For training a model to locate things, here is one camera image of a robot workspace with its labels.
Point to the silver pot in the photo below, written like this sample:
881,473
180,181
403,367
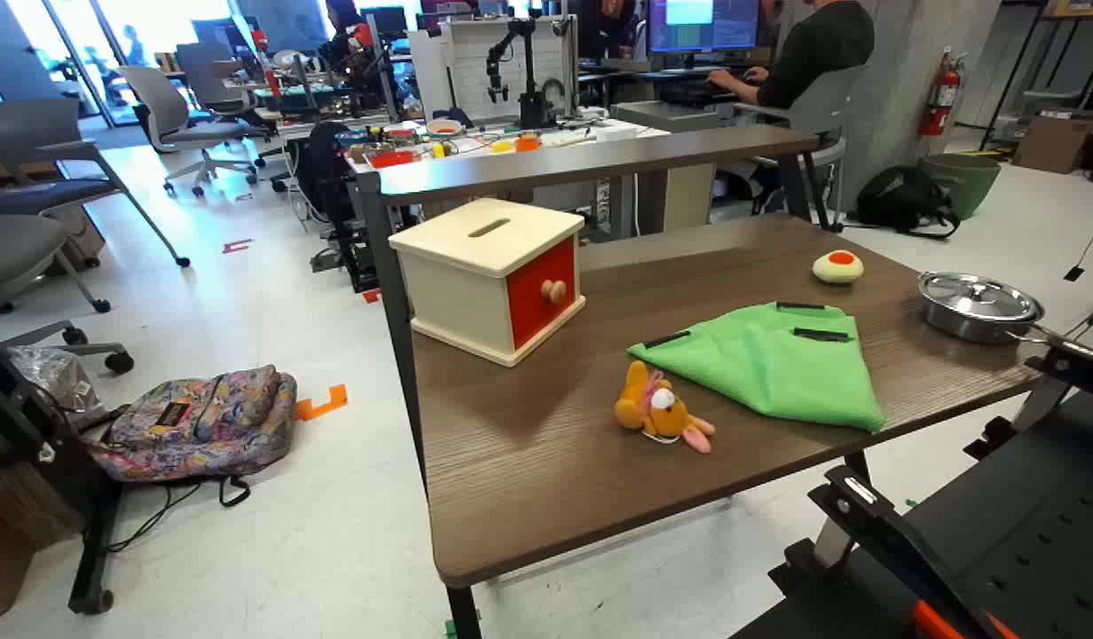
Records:
965,328

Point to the wooden box red drawer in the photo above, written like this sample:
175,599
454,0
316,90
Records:
478,277

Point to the orange plush toy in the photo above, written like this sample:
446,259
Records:
659,408

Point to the grey long table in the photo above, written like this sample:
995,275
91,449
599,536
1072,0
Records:
594,156

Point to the green cloth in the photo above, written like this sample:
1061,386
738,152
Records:
783,361

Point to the orange plastic piece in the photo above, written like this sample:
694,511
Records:
319,405

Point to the round yellow toy red top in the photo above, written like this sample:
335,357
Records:
838,268

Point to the grey chair of person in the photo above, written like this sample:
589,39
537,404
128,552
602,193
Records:
814,126

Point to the computer monitor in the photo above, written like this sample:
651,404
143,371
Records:
699,21

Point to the colourful patterned backpack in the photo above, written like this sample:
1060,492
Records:
196,425

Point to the person in black shirt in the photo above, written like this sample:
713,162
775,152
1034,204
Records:
814,46

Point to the small grey office chair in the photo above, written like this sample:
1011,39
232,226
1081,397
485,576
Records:
175,110

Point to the green bin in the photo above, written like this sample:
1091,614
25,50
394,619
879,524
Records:
970,181

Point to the red fire extinguisher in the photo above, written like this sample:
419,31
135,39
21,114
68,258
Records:
943,100

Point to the large grey office chair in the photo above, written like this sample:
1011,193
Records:
25,226

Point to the cardboard box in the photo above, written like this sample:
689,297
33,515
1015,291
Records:
1060,140

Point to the black robot mount frame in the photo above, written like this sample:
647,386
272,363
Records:
1009,535

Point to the black metal stand frame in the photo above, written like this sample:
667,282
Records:
52,468

